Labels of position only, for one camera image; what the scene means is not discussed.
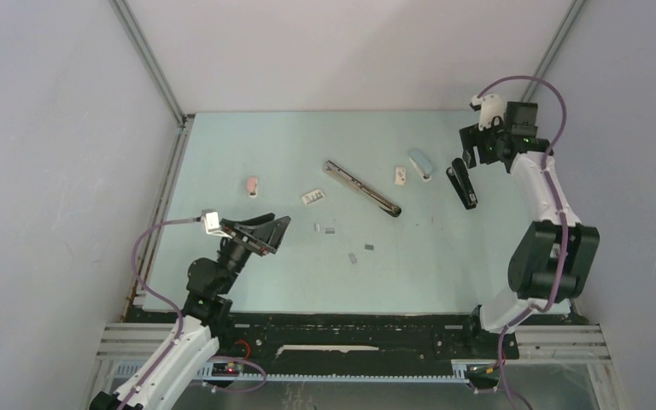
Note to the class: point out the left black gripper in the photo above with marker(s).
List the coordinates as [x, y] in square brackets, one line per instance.
[260, 238]

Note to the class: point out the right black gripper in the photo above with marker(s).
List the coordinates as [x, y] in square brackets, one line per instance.
[469, 137]

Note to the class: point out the pink stapler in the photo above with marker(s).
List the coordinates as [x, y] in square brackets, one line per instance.
[252, 187]

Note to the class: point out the light blue stapler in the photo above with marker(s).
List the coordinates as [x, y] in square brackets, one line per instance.
[421, 164]

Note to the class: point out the beige black long stapler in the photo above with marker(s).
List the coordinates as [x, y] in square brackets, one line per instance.
[345, 178]

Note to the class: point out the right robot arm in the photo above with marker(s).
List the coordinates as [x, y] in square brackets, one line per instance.
[553, 259]

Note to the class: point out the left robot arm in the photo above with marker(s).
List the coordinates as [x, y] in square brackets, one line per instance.
[204, 323]

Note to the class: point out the closed white staple box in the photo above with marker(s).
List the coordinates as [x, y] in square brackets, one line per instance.
[400, 176]

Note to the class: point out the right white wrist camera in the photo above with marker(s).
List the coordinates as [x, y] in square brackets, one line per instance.
[491, 110]

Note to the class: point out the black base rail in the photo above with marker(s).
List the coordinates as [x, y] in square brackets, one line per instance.
[361, 345]

